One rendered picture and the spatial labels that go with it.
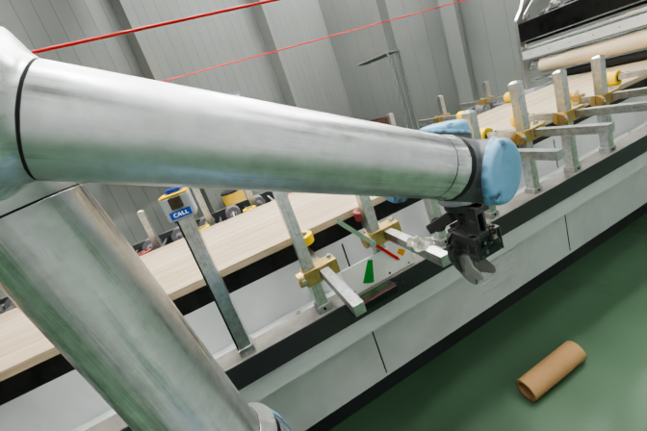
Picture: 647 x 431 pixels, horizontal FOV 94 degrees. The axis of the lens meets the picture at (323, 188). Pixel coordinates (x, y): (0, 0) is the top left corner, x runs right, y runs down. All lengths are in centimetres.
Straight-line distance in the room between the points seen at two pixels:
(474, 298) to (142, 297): 156
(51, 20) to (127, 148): 552
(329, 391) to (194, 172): 135
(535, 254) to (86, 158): 196
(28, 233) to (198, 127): 21
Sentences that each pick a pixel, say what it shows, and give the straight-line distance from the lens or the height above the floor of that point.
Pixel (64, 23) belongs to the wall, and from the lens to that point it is 577.
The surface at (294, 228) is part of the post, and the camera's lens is 92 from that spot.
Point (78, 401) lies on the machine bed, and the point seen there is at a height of 70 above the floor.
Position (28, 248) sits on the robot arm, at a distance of 39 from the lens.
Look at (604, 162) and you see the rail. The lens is 184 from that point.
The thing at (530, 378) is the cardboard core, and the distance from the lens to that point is 161.
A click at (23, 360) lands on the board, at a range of 135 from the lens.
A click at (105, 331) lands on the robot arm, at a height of 115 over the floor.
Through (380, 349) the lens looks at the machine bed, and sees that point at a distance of 154.
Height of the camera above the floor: 129
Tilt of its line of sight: 13 degrees down
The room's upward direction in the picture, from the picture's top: 19 degrees counter-clockwise
